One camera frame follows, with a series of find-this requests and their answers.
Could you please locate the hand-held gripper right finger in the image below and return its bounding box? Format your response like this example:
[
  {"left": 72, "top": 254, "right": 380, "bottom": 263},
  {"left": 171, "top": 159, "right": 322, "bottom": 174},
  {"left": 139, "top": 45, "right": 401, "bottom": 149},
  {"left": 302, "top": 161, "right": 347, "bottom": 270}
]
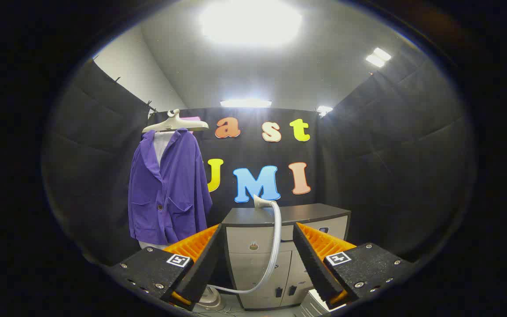
[{"left": 292, "top": 222, "right": 415, "bottom": 309}]

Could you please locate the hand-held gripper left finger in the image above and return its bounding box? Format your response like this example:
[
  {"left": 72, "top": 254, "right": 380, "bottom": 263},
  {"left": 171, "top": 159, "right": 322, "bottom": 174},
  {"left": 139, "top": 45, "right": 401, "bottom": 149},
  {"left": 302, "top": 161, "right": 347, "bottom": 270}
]
[{"left": 112, "top": 224, "right": 223, "bottom": 311}]

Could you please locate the purple jacket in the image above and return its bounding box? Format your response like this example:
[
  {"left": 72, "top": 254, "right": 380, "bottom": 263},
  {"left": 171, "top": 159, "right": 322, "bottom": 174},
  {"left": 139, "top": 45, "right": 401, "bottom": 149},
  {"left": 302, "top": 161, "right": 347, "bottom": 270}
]
[{"left": 128, "top": 129, "right": 213, "bottom": 246}]

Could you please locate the white shirt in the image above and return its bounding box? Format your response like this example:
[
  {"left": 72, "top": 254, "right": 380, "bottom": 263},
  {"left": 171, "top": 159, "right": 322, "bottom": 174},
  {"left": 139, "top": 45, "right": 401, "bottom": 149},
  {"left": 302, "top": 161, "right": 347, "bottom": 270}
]
[{"left": 138, "top": 131, "right": 176, "bottom": 251}]

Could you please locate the beige steamer base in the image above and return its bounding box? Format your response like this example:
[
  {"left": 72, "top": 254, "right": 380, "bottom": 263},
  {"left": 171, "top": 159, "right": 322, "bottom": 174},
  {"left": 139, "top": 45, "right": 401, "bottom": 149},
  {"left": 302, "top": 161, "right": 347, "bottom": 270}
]
[{"left": 192, "top": 285, "right": 227, "bottom": 311}]

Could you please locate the white clothes hanger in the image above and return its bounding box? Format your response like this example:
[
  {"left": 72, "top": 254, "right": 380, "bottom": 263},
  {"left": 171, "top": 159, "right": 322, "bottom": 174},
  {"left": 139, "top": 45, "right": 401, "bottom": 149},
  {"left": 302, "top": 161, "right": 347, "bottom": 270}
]
[{"left": 142, "top": 109, "right": 209, "bottom": 133}]

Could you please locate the grey cabinet with black top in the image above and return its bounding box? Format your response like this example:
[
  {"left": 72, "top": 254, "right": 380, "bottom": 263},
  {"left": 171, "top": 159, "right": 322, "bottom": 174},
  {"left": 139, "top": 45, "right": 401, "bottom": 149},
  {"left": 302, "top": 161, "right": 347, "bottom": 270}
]
[{"left": 221, "top": 203, "right": 352, "bottom": 311}]

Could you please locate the long ceiling light panel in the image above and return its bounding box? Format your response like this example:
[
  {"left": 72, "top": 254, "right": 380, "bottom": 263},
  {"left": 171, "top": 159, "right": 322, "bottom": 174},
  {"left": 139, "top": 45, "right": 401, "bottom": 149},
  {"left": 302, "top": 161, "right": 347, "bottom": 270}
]
[{"left": 220, "top": 99, "right": 272, "bottom": 108}]

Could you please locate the square ceiling light panel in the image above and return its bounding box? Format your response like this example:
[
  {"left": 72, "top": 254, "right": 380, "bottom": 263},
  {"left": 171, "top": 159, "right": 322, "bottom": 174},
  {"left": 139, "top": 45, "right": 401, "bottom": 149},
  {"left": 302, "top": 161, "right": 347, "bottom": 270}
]
[{"left": 366, "top": 48, "right": 392, "bottom": 68}]

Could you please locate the large ceiling light panel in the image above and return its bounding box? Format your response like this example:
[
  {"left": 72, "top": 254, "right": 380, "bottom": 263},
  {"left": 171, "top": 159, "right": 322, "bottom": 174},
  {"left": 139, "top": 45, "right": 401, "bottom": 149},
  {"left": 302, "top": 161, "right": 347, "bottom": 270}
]
[{"left": 198, "top": 0, "right": 302, "bottom": 47}]

